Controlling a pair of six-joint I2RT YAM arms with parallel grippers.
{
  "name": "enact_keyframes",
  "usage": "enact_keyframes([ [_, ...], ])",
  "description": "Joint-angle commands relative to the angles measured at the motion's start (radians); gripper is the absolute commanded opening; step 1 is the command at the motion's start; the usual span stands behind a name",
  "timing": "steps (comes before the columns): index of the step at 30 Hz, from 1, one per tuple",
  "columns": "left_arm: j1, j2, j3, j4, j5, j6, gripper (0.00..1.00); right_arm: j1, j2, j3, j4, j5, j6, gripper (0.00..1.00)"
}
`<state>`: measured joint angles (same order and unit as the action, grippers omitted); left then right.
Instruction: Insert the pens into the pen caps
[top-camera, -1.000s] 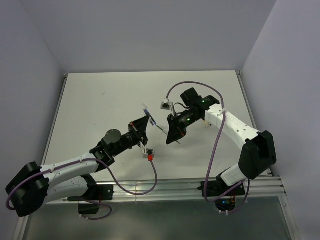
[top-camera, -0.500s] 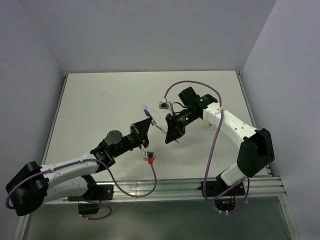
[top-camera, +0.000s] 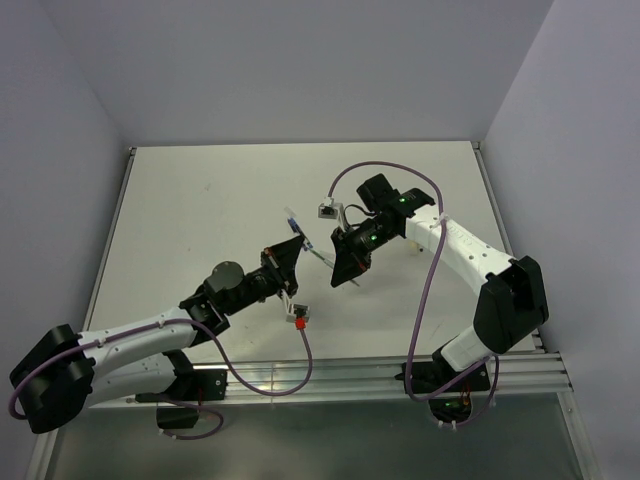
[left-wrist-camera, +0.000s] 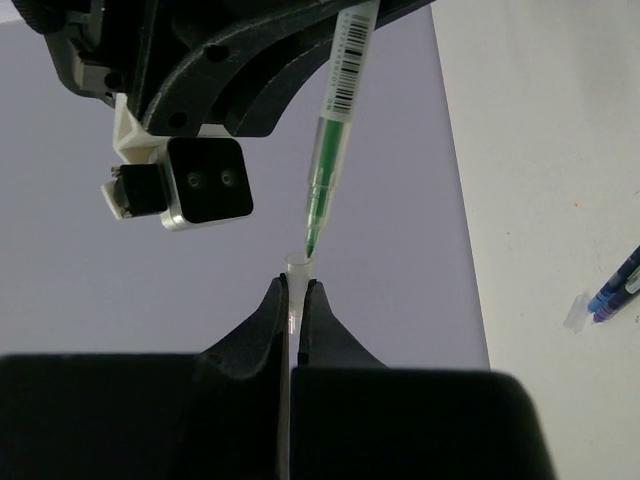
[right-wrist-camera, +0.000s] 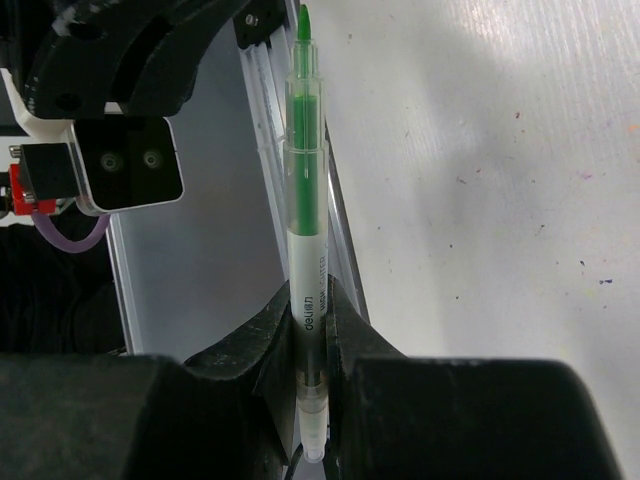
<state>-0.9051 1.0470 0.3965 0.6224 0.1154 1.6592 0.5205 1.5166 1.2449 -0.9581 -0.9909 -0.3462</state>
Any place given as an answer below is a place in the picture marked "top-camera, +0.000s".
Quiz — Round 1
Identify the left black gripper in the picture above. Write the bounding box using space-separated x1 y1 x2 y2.
224 236 303 315

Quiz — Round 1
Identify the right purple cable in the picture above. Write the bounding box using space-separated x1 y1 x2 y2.
327 160 500 427

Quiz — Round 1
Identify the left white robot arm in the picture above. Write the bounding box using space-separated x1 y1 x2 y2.
8 234 307 434

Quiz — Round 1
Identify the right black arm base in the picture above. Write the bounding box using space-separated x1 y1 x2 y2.
394 357 499 431

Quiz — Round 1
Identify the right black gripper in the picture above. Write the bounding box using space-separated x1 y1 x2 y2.
331 217 398 287

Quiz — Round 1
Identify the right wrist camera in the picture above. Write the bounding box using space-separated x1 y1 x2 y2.
317 196 344 220

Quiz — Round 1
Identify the aluminium rail frame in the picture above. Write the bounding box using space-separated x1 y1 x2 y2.
24 142 601 480

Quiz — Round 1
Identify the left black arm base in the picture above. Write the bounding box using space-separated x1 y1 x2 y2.
134 369 227 440

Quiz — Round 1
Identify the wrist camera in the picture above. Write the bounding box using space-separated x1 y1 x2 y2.
281 293 309 330
317 196 344 220

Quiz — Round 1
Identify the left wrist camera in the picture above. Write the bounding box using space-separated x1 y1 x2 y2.
281 293 309 330

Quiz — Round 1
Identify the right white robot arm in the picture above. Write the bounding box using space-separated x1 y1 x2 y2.
331 174 549 390

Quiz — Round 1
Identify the blue barrel pen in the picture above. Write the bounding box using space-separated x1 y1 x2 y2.
287 217 313 251

